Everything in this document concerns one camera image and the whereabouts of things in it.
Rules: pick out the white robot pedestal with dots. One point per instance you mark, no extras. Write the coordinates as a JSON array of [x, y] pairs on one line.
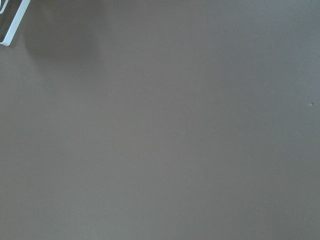
[[11, 15]]

